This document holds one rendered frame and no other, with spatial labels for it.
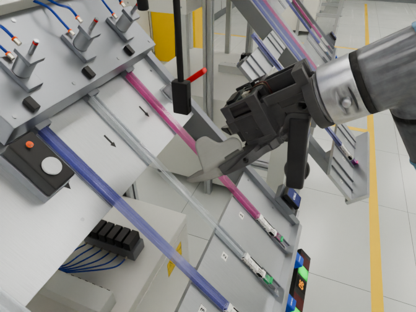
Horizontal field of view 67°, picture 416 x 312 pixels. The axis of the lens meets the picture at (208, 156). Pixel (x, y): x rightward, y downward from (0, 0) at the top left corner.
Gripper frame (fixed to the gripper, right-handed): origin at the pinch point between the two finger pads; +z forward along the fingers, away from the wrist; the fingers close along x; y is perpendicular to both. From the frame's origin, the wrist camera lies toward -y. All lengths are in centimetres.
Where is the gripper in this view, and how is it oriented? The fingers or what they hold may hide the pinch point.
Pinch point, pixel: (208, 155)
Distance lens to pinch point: 50.9
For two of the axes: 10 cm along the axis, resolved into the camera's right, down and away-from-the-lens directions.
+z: -7.7, 2.7, 5.8
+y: -5.3, -7.8, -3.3
